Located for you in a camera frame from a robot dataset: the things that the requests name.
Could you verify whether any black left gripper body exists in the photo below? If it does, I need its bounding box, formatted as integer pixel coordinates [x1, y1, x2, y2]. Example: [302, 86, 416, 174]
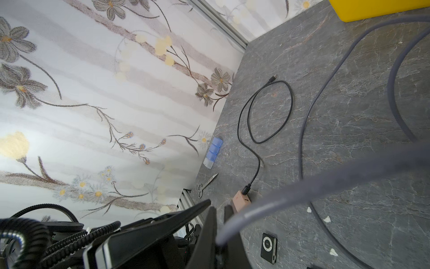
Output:
[82, 200, 211, 269]

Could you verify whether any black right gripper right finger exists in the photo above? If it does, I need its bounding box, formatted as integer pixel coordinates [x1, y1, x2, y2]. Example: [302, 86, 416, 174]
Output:
[223, 204, 253, 269]

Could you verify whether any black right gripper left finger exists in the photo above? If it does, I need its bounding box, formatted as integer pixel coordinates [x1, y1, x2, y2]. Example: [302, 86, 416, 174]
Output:
[186, 207, 217, 269]

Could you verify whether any grey USB cable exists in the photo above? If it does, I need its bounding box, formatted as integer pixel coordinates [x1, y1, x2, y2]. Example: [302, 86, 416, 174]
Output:
[298, 15, 430, 269]
[214, 25, 430, 247]

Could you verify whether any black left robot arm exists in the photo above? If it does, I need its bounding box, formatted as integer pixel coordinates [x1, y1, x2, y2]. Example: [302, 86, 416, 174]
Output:
[1, 200, 215, 269]

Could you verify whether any black mp3 player right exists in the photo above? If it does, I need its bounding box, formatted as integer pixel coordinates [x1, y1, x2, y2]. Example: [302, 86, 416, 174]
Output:
[260, 233, 278, 264]

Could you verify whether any silver scissors left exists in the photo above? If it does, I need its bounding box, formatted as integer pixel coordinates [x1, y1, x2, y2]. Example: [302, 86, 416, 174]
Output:
[198, 174, 218, 198]

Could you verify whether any blue transparent bottle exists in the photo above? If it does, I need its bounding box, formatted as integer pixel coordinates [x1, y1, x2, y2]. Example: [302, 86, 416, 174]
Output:
[203, 137, 223, 169]

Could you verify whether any yellow plastic storage box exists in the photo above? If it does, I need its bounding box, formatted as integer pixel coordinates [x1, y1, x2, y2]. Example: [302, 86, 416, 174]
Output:
[329, 0, 430, 22]

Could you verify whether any pink USB wall charger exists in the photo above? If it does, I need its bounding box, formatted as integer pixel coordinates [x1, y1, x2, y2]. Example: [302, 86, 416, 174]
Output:
[231, 191, 251, 214]

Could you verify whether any black USB cable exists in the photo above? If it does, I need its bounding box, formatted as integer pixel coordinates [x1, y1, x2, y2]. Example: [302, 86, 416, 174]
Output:
[237, 75, 295, 196]

